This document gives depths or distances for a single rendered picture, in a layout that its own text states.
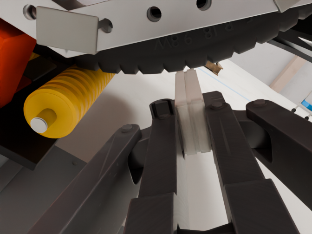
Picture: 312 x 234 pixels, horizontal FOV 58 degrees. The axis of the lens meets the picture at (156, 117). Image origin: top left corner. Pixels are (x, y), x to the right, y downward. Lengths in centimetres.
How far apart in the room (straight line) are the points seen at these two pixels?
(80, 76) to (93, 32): 11
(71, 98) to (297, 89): 968
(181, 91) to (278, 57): 916
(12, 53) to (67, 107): 8
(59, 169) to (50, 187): 6
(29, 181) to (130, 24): 46
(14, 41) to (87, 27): 8
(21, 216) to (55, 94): 33
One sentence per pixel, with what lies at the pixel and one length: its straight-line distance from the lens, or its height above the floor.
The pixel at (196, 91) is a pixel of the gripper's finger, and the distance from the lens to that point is 16.
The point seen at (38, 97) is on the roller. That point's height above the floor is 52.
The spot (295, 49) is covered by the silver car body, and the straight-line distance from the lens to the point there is 206.
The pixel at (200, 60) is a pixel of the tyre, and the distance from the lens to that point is 35.
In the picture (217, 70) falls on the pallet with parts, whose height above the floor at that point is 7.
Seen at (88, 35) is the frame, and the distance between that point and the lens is 27.
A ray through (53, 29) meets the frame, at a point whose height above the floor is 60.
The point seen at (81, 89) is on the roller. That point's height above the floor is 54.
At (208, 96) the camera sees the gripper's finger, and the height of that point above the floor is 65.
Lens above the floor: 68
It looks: 22 degrees down
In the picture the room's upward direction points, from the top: 35 degrees clockwise
